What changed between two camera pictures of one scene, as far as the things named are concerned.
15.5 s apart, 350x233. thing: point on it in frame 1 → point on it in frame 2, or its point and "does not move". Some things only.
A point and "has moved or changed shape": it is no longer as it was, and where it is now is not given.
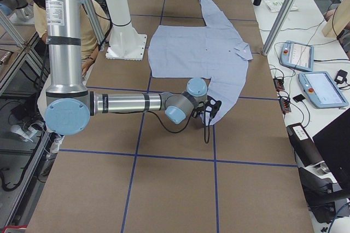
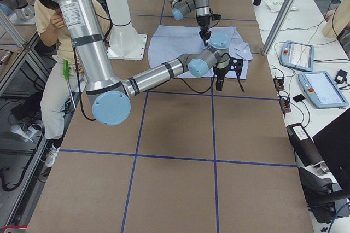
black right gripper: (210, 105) → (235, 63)
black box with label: (304, 146) does not move
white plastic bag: (275, 1) does not move
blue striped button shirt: (215, 52) has moved or changed shape
